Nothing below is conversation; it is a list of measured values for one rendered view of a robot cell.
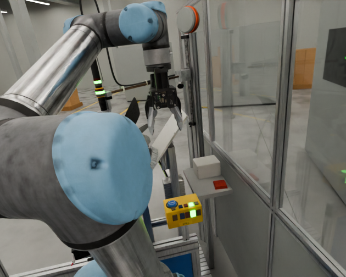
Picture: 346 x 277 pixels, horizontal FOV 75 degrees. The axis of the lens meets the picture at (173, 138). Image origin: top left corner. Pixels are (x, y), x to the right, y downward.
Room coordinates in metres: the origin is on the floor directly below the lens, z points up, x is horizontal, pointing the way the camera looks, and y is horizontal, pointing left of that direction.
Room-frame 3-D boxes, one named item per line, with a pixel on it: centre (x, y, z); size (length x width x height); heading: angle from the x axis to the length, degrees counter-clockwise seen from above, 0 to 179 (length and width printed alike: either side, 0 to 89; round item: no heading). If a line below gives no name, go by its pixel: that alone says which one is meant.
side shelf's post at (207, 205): (1.35, -0.19, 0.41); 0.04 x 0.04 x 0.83; 8
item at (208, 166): (1.43, -0.21, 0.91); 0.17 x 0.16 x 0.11; 98
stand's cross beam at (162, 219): (1.32, 0.14, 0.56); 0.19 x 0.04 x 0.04; 98
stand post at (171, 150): (1.34, 0.02, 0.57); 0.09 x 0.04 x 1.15; 8
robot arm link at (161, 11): (0.67, 0.02, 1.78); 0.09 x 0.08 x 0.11; 168
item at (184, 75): (1.59, -0.12, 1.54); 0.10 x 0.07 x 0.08; 133
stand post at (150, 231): (1.31, 0.25, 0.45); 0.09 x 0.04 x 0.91; 8
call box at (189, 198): (0.84, -0.01, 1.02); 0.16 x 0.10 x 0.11; 98
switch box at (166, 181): (1.43, 0.04, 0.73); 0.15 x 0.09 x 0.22; 98
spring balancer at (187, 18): (1.65, -0.19, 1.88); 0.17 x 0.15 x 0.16; 8
